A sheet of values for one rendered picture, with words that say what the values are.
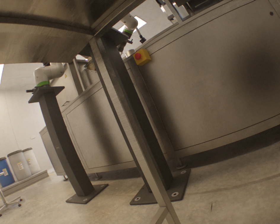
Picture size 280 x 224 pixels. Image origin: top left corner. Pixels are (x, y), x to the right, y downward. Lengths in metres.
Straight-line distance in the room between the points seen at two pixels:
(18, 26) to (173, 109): 0.79
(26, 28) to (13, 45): 0.08
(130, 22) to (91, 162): 1.26
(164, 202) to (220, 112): 0.55
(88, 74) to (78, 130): 0.58
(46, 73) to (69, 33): 1.04
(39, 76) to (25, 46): 0.99
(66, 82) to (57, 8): 1.55
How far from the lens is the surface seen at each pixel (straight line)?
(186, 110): 0.84
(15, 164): 3.64
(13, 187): 3.57
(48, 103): 1.30
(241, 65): 0.82
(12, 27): 0.35
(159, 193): 0.41
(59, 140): 1.23
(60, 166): 2.17
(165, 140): 0.93
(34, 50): 0.45
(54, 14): 0.37
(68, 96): 1.86
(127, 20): 1.27
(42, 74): 1.41
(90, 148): 1.40
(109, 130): 1.16
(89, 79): 1.61
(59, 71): 1.43
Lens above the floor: 0.42
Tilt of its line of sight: 2 degrees up
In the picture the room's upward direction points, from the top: 23 degrees counter-clockwise
